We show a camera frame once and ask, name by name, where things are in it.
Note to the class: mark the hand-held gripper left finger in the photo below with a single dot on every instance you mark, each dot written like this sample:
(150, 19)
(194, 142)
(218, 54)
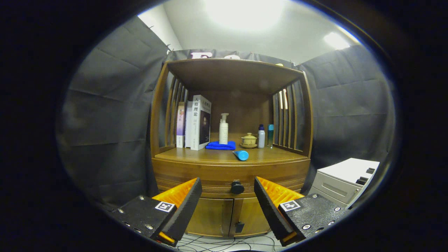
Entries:
(185, 208)

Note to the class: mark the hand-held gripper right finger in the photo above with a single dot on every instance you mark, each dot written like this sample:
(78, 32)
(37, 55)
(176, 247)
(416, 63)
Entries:
(269, 210)

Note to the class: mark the wooden drawer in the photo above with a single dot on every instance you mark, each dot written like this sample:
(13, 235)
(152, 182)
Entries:
(189, 173)

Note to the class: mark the black drawer knob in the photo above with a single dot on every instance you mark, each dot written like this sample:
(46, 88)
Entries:
(237, 188)

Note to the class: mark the blue cosmetic tube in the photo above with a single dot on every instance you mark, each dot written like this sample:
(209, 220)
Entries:
(242, 155)

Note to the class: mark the wooden cabinet door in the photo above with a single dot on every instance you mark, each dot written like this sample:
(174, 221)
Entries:
(253, 213)
(210, 213)

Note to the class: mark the wooden cabinet countertop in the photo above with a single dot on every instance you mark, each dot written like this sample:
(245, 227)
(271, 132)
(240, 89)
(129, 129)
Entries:
(210, 154)

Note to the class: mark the white filing cabinet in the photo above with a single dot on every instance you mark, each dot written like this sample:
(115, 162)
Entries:
(346, 168)

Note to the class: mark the wooden cabinet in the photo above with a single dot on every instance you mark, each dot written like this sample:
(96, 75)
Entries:
(231, 73)

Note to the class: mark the yellow saucer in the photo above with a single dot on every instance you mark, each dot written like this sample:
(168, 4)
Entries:
(248, 146)

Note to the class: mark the blue folded cloth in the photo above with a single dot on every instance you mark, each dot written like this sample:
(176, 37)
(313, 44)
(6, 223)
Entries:
(218, 146)

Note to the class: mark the white bottle with blue cap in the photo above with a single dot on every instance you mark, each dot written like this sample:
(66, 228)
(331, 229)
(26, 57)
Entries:
(261, 138)

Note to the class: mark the yellow lidded teacup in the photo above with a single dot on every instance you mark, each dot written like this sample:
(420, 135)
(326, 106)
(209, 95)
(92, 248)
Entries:
(249, 140)

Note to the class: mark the teal bottle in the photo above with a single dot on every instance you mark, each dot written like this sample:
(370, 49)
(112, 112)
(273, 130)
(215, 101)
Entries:
(270, 136)

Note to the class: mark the thin white book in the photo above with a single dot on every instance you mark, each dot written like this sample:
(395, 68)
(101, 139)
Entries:
(188, 126)

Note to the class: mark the white pump bottle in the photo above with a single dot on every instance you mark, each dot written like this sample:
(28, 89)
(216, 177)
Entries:
(224, 133)

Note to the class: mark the purple book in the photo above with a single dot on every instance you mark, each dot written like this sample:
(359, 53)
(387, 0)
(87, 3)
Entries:
(180, 122)

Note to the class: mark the large white portrait book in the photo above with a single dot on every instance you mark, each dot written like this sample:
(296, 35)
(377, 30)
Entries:
(201, 122)

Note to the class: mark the rectangular ceiling light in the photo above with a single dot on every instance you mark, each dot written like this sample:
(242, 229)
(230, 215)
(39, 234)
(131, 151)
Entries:
(336, 41)

